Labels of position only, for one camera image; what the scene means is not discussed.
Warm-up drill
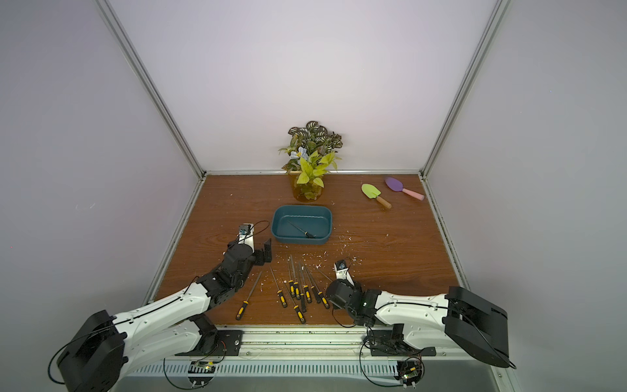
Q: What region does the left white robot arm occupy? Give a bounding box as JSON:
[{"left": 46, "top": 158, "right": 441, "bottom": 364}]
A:
[{"left": 48, "top": 240, "right": 273, "bottom": 391}]

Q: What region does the circuit board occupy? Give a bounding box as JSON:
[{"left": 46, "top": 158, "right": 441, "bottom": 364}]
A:
[
  {"left": 397, "top": 358, "right": 426, "bottom": 388},
  {"left": 187, "top": 360, "right": 217, "bottom": 389}
]

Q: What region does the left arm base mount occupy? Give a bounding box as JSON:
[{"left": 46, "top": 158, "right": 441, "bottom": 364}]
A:
[{"left": 176, "top": 314, "right": 243, "bottom": 356}]

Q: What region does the artificial plant bouquet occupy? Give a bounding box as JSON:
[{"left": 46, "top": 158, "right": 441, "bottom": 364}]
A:
[{"left": 279, "top": 121, "right": 344, "bottom": 188}]

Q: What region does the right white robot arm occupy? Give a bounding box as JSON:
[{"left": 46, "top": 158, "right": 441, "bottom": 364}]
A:
[{"left": 326, "top": 279, "right": 515, "bottom": 368}]

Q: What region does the amber glass vase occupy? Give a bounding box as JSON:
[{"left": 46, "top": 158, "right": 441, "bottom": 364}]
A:
[{"left": 289, "top": 171, "right": 324, "bottom": 203}]

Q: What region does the green trowel wooden handle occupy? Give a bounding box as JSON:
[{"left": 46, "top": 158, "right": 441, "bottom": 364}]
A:
[{"left": 361, "top": 183, "right": 392, "bottom": 209}]

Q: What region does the right circuit board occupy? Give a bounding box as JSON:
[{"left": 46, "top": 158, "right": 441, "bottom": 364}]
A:
[{"left": 397, "top": 358, "right": 426, "bottom": 388}]

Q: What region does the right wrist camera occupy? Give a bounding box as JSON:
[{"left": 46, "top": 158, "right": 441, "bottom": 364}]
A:
[{"left": 334, "top": 260, "right": 354, "bottom": 286}]

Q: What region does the left circuit board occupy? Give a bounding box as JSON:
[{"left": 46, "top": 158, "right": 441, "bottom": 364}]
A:
[{"left": 187, "top": 360, "right": 217, "bottom": 389}]

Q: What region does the aluminium rail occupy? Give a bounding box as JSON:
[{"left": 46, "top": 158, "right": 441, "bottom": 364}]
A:
[{"left": 166, "top": 325, "right": 501, "bottom": 364}]

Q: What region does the teal plastic storage box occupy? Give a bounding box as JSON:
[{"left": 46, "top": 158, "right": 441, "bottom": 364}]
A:
[{"left": 271, "top": 204, "right": 333, "bottom": 245}]

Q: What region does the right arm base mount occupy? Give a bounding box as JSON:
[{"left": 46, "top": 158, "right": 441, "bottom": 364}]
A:
[{"left": 363, "top": 324, "right": 437, "bottom": 357}]

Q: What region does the purple trowel pink handle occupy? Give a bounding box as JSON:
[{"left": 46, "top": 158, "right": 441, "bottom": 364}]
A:
[{"left": 385, "top": 176, "right": 426, "bottom": 201}]

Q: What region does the long file yellow handle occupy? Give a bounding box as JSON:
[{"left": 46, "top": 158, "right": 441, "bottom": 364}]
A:
[{"left": 235, "top": 272, "right": 263, "bottom": 321}]

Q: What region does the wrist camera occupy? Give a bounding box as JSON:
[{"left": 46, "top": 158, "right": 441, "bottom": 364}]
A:
[
  {"left": 237, "top": 223, "right": 255, "bottom": 248},
  {"left": 334, "top": 260, "right": 354, "bottom": 286}
]

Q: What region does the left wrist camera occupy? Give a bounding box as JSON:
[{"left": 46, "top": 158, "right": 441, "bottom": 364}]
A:
[{"left": 237, "top": 223, "right": 255, "bottom": 248}]

